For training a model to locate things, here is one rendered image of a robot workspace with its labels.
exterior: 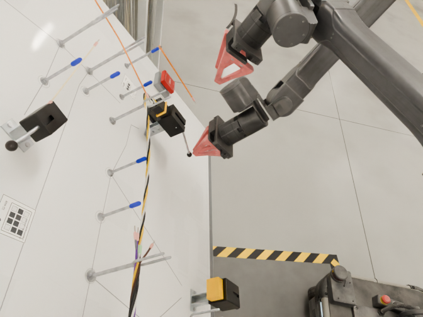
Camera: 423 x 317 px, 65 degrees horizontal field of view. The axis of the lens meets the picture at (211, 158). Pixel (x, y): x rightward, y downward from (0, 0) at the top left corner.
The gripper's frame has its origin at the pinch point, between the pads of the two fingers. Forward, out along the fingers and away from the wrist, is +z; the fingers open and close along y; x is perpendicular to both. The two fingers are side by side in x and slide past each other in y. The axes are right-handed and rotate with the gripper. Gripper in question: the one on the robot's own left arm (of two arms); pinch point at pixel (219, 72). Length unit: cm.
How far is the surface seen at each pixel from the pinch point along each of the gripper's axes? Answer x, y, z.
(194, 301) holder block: 18.8, 31.6, 33.2
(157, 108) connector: -6.3, 1.8, 14.5
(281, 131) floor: 116, -140, 79
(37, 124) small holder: -23.6, 28.2, 6.9
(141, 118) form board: -7.1, -1.5, 21.9
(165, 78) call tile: -4.4, -19.1, 19.6
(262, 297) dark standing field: 99, -10, 96
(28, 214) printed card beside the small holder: -19.5, 35.5, 15.7
